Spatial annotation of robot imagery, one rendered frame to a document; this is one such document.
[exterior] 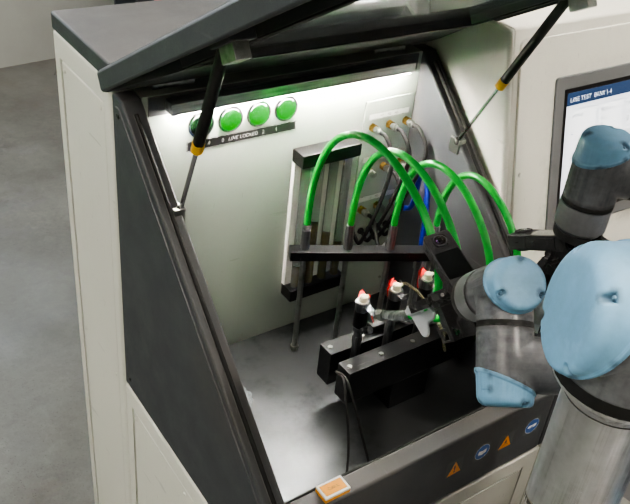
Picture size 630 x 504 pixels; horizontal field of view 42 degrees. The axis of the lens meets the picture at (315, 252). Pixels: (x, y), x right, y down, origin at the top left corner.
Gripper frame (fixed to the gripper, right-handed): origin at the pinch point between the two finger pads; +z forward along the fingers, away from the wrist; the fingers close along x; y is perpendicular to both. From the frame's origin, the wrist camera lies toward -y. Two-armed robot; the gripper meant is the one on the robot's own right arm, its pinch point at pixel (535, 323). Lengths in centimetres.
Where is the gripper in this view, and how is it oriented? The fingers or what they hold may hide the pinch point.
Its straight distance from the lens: 139.0
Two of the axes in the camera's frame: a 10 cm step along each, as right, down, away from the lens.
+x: 8.3, -2.5, 5.1
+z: -0.9, 8.2, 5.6
